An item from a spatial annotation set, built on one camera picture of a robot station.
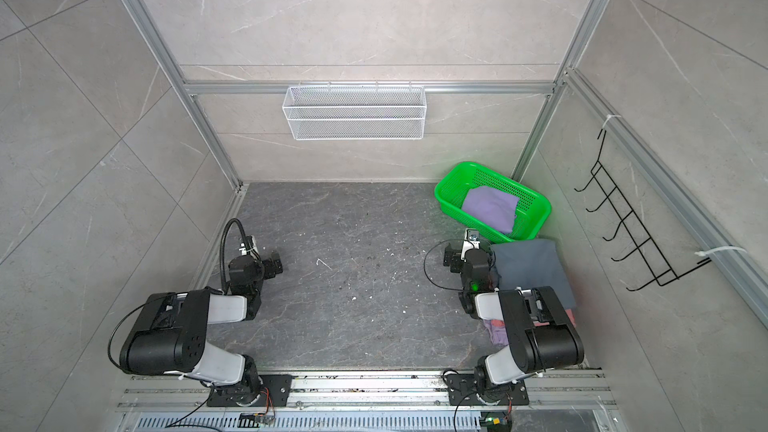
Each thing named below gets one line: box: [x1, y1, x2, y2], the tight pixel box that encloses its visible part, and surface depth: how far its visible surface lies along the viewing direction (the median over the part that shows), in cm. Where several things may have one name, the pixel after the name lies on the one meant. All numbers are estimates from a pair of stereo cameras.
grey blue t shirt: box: [491, 239, 577, 311], surface depth 87 cm
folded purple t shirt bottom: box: [484, 319, 509, 347], surface depth 82 cm
